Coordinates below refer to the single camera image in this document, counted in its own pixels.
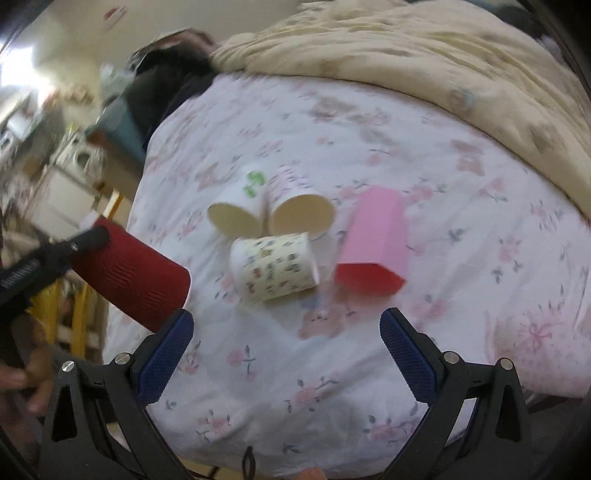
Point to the person's left hand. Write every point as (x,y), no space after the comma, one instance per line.
(39,369)

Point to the dark clothing pile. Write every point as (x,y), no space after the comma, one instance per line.
(161,78)

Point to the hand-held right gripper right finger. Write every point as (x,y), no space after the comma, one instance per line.
(408,360)

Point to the yellow wooden frame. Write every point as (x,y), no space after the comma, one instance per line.
(81,318)

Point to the white cup with green print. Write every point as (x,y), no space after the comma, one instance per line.
(238,201)

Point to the beige quilt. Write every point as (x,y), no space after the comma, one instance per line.
(415,50)

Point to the white cup with pink print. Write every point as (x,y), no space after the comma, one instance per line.
(295,189)

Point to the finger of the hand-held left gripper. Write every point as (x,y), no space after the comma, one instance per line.
(90,241)

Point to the blue box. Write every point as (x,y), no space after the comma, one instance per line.
(122,129)

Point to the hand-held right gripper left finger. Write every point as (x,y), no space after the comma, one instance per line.
(164,355)

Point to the floral white bed sheet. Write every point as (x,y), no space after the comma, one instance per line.
(351,138)

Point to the red ribbed cup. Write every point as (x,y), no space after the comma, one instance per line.
(134,281)

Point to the white cabinet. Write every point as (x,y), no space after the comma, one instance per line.
(64,194)

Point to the cream patterned paper cup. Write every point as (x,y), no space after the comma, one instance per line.
(274,267)

